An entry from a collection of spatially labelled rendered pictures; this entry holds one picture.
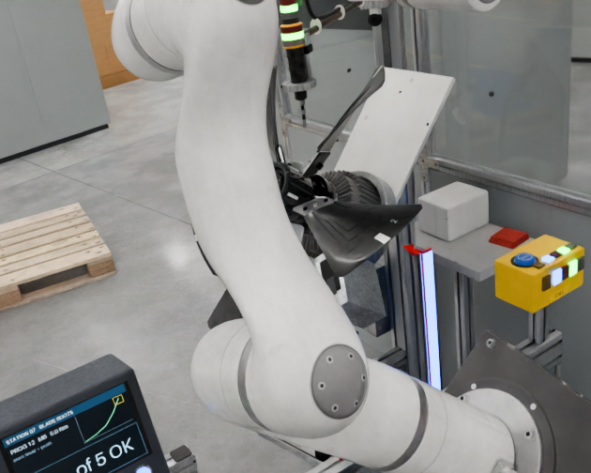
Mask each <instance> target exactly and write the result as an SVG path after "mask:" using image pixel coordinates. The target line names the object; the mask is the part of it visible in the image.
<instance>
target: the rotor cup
mask: <svg viewBox="0 0 591 473"><path fill-rule="evenodd" d="M273 165H274V169H275V173H276V177H277V180H278V184H279V188H280V195H281V199H282V201H283V204H284V207H285V210H286V213H287V216H288V218H289V221H290V223H294V224H299V225H302V226H305V230H304V234H303V235H305V234H308V233H310V232H311V229H310V227H309V226H308V224H307V222H306V220H305V218H304V217H302V216H300V215H298V214H296V213H295V212H292V209H293V208H294V207H295V206H299V205H302V204H304V203H307V202H308V201H311V200H313V199H316V198H318V197H322V196H325V197H328V198H330V199H332V188H331V185H330V183H329V181H328V180H327V179H326V178H324V177H322V176H320V175H310V176H303V175H302V174H303V173H302V172H300V171H299V172H298V171H296V170H294V169H293V168H294V167H293V168H291V167H292V166H291V167H289V166H288V164H286V163H284V162H279V161H278V162H274V163H273ZM288 192H290V193H292V194H293V195H295V196H297V197H298V199H297V200H296V199H294V198H292V197H290V196H288V195H287V194H288Z"/></svg>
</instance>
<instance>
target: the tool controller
mask: <svg viewBox="0 0 591 473"><path fill-rule="evenodd" d="M55 461H57V462H58V464H59V466H60V468H61V471H62V473H133V472H134V470H135V469H136V468H137V467H138V466H139V465H149V466H150V467H151V468H152V471H153V473H171V472H170V469H169V467H168V464H167V461H166V459H165V456H164V453H163V450H162V448H161V445H160V443H159V438H158V436H157V433H156V430H155V427H154V424H153V422H152V420H151V417H150V414H149V412H148V409H147V406H146V403H145V400H144V396H143V394H142V391H141V388H140V386H139V383H138V380H137V377H136V374H135V372H134V370H133V369H132V368H131V367H130V366H128V364H126V363H125V362H124V361H122V360H121V359H119V358H117V357H116V356H115V355H113V354H108V355H105V356H103V357H101V358H99V359H95V360H93V361H91V362H88V363H86V364H85V365H83V366H80V367H78V368H76V369H73V370H71V371H69V372H67V373H64V374H61V375H59V376H57V377H55V378H53V379H51V380H48V381H46V382H44V383H42V384H39V385H37V386H35V387H32V388H31V389H28V390H25V391H23V392H21V393H19V394H16V395H14V396H12V397H10V398H7V399H6V400H4V401H2V402H0V473H33V472H35V471H37V470H39V469H41V468H43V467H44V466H46V465H49V464H51V463H53V462H55Z"/></svg>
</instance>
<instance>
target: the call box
mask: <svg viewBox="0 0 591 473"><path fill-rule="evenodd" d="M567 244H569V242H566V241H564V240H561V239H558V238H556V237H553V236H548V235H543V236H541V237H539V238H537V239H535V240H533V241H531V242H529V243H527V244H525V245H523V246H521V247H520V248H518V249H516V250H514V251H512V252H509V253H508V254H506V255H504V256H502V257H500V258H498V259H496V260H495V262H494V264H495V296H496V297H497V298H501V299H503V300H504V301H506V302H508V303H511V304H513V305H515V306H517V307H519V308H521V309H524V310H526V311H528V312H530V313H535V312H537V311H539V310H540V309H542V308H544V307H546V306H547V305H549V304H551V303H552V302H554V301H556V300H557V299H559V298H561V297H562V296H564V295H566V294H567V293H569V292H571V291H573V290H574V289H576V288H578V287H579V286H581V285H582V284H583V270H581V271H579V272H577V273H576V274H574V275H572V276H570V277H569V278H567V279H565V280H563V281H562V282H560V283H558V284H557V285H553V272H554V271H556V270H557V269H559V268H561V267H563V266H564V265H566V264H568V263H570V262H572V261H573V260H576V259H577V258H579V257H581V256H582V255H583V256H584V247H581V246H578V245H577V248H575V249H573V250H569V252H567V253H565V254H563V253H562V255H561V256H560V257H558V258H554V260H552V261H551V262H550V263H548V262H545V261H543V260H541V258H542V257H544V256H545V255H550V253H551V252H554V251H557V249H559V248H561V247H565V245H567ZM522 252H528V253H531V254H533V255H535V256H536V262H537V261H539V262H541V263H543V264H545V267H543V268H541V269H538V268H535V267H532V265H533V264H532V265H529V266H522V265H518V264H516V263H515V262H514V256H515V255H517V254H518V253H522ZM536 262H535V263H536ZM548 274H550V275H551V288H550V289H548V290H546V291H544V292H543V291H541V286H542V278H543V277H545V276H547V275H548Z"/></svg>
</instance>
